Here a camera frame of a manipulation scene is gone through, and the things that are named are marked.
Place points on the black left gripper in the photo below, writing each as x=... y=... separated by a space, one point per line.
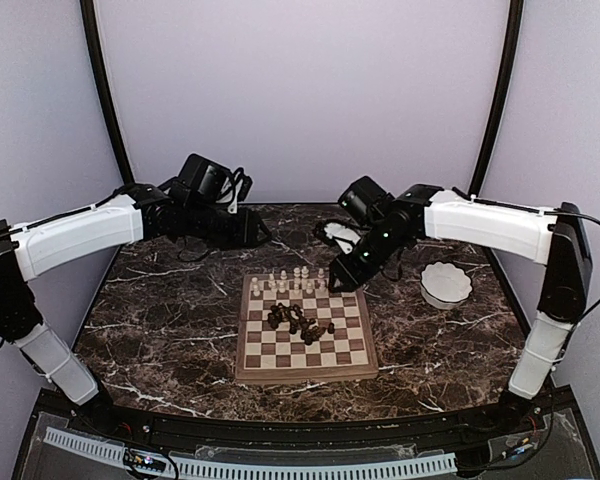
x=246 y=232

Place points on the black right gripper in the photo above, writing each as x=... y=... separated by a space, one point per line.
x=351 y=279

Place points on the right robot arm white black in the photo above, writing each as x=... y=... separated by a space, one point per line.
x=555 y=238

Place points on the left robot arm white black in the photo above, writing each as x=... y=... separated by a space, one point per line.
x=49 y=269

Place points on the pile of dark chess pieces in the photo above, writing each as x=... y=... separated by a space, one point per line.
x=309 y=329

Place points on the wooden chess board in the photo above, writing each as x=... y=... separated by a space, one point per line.
x=267 y=356

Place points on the white bishop right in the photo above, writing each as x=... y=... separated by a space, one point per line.
x=321 y=279

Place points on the white bishop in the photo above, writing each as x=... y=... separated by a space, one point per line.
x=283 y=280
x=321 y=279

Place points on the white king piece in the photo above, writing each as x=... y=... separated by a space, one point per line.
x=297 y=280

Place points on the white bishop left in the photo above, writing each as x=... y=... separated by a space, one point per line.
x=283 y=280

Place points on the white knight left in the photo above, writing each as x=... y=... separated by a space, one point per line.
x=272 y=283

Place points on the white scalloped bowl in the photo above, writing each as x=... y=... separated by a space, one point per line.
x=445 y=286

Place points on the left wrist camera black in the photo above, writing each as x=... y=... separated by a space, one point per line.
x=200 y=179

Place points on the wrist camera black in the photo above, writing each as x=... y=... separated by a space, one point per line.
x=365 y=201
x=200 y=179

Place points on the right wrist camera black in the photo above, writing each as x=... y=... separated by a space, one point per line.
x=365 y=201

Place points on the black front rail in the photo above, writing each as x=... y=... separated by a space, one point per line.
x=180 y=432

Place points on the white slotted cable duct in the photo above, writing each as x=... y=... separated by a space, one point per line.
x=225 y=463

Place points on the left black corner post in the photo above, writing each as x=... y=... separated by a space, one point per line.
x=104 y=93

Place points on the black corner post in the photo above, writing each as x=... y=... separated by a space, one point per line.
x=104 y=93
x=500 y=94

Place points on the right black corner post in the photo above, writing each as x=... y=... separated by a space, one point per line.
x=500 y=94

